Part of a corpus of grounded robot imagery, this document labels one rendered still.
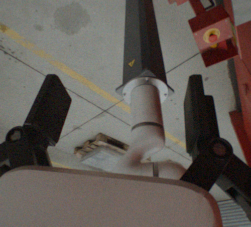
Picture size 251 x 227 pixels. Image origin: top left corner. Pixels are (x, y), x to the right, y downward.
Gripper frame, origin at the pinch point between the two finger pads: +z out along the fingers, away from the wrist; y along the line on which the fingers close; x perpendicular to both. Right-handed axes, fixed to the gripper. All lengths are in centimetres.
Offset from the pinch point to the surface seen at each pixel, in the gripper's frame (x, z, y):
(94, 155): -283, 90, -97
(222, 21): -38, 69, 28
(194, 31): -42, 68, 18
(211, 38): -44, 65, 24
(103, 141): -263, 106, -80
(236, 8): -20, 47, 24
